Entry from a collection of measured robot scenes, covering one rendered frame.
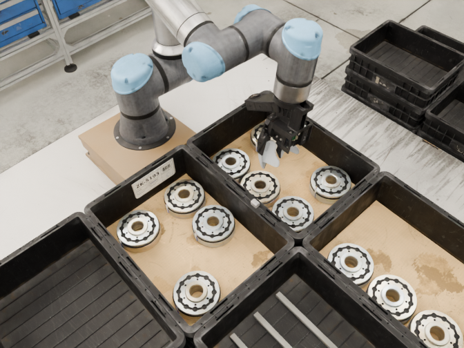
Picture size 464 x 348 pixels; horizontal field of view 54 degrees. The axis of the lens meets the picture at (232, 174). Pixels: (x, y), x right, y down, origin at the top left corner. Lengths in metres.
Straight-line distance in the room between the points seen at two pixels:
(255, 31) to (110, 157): 0.63
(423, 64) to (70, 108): 1.88
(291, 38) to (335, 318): 0.59
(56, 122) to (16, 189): 1.26
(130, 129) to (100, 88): 1.54
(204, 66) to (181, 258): 0.47
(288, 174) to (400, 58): 1.15
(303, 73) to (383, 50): 1.39
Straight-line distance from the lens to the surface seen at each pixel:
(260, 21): 0.93
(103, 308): 1.08
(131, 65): 1.28
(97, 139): 1.42
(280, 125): 0.98
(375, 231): 1.16
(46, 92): 2.96
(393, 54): 2.26
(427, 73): 2.19
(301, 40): 0.86
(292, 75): 0.90
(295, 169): 1.24
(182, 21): 0.90
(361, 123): 1.57
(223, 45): 0.87
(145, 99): 1.28
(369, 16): 3.42
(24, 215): 1.45
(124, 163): 1.33
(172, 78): 1.31
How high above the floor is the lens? 1.78
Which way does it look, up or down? 52 degrees down
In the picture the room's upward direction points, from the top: 2 degrees counter-clockwise
